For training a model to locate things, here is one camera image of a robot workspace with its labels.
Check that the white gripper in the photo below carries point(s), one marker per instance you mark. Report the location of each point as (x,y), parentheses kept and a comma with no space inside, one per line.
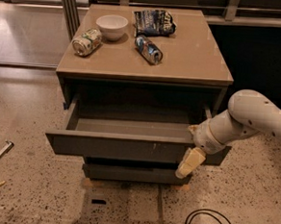
(206,137)

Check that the brown drawer cabinet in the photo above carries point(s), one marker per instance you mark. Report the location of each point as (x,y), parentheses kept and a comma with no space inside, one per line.
(191,77)

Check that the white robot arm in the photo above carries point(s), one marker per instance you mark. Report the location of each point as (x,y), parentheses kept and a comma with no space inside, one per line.
(249,112)

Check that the blue chip bag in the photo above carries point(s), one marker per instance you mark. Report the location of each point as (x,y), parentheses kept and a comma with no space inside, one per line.
(154,23)

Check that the black floor marker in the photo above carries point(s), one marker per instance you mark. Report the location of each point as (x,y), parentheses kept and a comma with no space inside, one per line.
(98,202)

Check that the green white soda can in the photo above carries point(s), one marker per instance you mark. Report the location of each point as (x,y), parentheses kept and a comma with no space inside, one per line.
(85,43)

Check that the blue silver soda can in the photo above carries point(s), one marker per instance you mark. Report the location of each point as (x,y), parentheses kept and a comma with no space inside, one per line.
(148,49)

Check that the white ceramic bowl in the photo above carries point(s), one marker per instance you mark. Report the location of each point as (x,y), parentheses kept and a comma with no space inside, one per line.
(112,26)

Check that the grey drawer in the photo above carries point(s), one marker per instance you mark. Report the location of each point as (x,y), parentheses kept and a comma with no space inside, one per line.
(133,174)
(122,132)

